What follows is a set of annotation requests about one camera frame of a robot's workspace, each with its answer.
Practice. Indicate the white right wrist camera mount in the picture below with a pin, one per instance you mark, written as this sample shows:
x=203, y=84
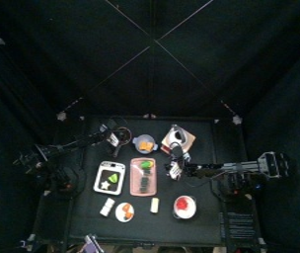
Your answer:
x=175, y=169

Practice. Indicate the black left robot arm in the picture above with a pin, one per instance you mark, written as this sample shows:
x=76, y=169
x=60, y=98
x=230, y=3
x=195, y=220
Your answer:
x=69, y=145

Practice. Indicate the white yellow egg sushi block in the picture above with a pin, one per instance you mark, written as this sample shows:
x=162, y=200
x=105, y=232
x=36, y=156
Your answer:
x=155, y=205

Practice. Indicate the red toy food piece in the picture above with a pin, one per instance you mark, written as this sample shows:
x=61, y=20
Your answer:
x=182, y=204

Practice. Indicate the white round bowl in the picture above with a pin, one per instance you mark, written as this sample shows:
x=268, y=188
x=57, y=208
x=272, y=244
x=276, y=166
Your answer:
x=190, y=214

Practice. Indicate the green triangle toy piece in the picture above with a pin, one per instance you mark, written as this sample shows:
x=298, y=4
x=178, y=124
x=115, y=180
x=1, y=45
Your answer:
x=113, y=178

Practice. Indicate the small dark toy sushi piece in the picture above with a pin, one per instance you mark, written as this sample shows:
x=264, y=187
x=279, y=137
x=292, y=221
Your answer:
x=147, y=172

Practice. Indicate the black base plate with text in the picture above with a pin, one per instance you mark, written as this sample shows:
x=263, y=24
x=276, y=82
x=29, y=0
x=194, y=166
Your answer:
x=240, y=224

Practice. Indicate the pale star toy piece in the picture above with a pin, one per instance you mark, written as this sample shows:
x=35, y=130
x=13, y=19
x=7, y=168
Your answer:
x=105, y=185

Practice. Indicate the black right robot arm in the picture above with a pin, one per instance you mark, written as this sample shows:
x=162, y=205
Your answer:
x=244, y=166

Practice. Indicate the pale wooden toy knife block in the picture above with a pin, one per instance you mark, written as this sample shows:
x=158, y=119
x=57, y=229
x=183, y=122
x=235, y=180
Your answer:
x=179, y=138

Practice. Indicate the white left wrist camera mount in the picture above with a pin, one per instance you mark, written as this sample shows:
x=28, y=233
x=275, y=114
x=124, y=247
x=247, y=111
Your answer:
x=112, y=139

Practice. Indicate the green toy sushi piece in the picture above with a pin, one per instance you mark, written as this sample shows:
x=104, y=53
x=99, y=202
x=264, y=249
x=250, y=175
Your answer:
x=147, y=164

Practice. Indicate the white toy block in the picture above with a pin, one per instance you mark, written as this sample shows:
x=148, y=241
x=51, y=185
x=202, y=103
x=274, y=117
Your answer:
x=107, y=207

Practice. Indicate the small white round plate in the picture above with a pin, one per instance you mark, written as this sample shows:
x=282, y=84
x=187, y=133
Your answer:
x=120, y=215

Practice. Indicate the orange yellow toy fruit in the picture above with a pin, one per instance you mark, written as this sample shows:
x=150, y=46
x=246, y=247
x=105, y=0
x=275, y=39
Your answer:
x=127, y=210

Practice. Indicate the orange toy food slice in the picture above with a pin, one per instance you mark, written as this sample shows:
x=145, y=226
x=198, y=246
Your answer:
x=145, y=146

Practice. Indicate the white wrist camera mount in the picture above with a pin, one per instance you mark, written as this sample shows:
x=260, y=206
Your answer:
x=175, y=169
x=112, y=139

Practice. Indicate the pink rectangular plate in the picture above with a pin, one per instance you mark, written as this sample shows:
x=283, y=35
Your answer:
x=133, y=171

